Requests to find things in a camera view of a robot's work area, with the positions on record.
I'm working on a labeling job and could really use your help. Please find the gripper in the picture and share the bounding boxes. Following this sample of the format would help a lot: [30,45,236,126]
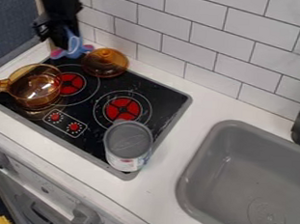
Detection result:
[29,11,85,52]

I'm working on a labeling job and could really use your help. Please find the blue elephant toy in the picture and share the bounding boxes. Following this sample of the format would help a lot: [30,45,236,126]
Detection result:
[48,25,96,64]

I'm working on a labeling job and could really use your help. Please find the orange plastic pot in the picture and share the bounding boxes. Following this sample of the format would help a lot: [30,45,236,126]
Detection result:
[0,60,68,114]

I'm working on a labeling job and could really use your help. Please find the toy stove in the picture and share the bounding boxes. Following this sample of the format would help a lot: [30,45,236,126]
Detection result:
[0,49,197,186]

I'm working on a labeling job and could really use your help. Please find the silver can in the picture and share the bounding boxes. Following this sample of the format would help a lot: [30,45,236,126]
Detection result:
[98,118,158,176]

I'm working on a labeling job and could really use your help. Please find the toy sink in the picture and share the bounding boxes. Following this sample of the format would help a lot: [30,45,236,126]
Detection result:
[171,115,300,224]

